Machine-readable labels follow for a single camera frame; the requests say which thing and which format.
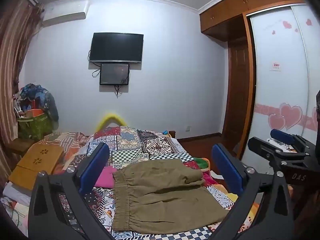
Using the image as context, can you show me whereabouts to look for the folded pink cloth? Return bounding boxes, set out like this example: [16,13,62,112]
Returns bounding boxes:
[94,166,118,188]

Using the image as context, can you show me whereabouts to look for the brown striped curtain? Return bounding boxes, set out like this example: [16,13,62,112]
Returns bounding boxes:
[0,0,45,168]

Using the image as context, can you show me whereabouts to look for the black wall television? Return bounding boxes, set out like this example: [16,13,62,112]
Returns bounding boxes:
[89,32,144,64]

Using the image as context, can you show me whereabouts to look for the green storage basket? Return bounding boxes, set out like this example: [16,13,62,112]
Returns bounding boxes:
[17,114,54,140]

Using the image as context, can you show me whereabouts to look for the pile of clothes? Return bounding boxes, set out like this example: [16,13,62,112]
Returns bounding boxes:
[14,82,59,120]

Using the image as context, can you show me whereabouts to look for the wooden wardrobe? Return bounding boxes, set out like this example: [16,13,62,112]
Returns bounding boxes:
[199,0,310,160]

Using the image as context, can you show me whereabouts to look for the brown wooden door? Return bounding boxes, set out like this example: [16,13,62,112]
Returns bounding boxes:
[222,36,251,144]

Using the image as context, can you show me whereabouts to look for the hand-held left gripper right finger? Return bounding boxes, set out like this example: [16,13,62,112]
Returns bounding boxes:
[211,144,294,240]

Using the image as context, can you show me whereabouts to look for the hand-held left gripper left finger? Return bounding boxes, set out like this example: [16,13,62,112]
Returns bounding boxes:
[28,142,115,240]

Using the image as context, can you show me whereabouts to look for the wooden bedside stool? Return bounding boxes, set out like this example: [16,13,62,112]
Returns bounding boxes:
[11,137,36,156]

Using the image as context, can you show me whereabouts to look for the patchwork printed blanket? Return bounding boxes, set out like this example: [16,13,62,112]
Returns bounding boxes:
[1,126,259,240]

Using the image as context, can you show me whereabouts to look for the wooden lap desk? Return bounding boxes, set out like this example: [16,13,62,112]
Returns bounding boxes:
[9,144,65,190]

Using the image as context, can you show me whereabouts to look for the white air conditioner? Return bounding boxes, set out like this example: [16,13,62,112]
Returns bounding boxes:
[41,0,90,27]

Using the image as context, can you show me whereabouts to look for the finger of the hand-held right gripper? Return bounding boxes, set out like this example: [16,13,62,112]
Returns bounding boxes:
[248,137,285,162]
[270,129,315,153]

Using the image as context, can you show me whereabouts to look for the yellow curved object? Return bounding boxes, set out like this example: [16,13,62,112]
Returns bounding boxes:
[97,112,126,132]

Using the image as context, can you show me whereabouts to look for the striped cloth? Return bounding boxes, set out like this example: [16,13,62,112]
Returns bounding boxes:
[41,131,89,160]

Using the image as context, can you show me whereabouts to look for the small black wall monitor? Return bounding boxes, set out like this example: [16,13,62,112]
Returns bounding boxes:
[99,63,130,86]

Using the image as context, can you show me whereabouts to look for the olive green pants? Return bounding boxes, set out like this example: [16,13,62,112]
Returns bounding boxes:
[112,159,235,232]

